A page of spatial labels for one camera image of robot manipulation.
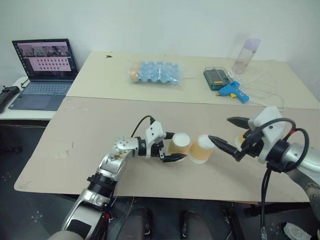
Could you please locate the clear plastic bag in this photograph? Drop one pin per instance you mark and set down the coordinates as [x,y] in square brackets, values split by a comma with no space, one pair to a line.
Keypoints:
[186,76]

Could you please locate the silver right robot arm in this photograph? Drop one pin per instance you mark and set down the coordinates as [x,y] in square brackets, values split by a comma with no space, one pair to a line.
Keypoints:
[303,157]

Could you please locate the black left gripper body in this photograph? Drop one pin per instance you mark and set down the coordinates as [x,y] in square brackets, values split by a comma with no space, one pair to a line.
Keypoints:
[158,150]

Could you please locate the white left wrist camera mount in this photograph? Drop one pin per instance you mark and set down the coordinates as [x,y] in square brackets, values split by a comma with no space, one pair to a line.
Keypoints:
[153,132]

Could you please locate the orange egg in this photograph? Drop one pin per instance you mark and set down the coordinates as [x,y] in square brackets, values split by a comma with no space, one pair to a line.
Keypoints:
[134,75]

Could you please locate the white crumpled object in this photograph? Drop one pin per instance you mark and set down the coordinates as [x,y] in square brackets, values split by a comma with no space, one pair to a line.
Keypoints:
[297,232]

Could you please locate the black power strip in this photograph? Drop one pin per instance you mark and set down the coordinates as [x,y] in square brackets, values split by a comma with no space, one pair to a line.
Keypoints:
[7,94]

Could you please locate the blue hot glue gun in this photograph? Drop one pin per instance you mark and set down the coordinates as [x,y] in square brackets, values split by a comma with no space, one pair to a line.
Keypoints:
[232,90]

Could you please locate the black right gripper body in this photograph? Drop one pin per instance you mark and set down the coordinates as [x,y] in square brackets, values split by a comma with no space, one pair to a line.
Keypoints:
[251,146]

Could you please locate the blue egg tray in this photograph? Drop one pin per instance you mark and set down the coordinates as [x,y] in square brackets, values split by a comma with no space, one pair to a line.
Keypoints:
[160,73]

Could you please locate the black table frame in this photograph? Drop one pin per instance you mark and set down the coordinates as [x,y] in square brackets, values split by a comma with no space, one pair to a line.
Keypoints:
[236,220]

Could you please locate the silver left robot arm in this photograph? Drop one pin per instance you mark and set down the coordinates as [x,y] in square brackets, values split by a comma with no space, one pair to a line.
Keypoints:
[112,162]

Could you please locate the grey open laptop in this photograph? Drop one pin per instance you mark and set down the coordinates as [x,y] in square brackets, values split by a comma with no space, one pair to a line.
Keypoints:
[45,92]

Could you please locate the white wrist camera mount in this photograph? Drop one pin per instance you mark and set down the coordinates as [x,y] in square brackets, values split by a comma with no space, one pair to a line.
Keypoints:
[270,117]
[153,132]

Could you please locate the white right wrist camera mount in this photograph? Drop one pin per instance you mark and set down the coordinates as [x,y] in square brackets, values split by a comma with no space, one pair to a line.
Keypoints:
[270,117]

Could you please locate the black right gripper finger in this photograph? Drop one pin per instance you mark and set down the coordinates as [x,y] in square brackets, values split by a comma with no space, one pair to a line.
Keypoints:
[238,121]
[222,145]

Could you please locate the white side table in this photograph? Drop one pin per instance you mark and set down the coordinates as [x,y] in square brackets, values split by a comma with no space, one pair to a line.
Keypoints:
[30,114]

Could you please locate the green screwdriver bit box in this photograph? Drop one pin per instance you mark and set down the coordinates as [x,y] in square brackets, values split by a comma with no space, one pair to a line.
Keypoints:
[216,77]

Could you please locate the clear plastic bottle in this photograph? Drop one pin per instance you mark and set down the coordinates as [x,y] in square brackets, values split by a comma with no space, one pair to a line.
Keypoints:
[243,60]

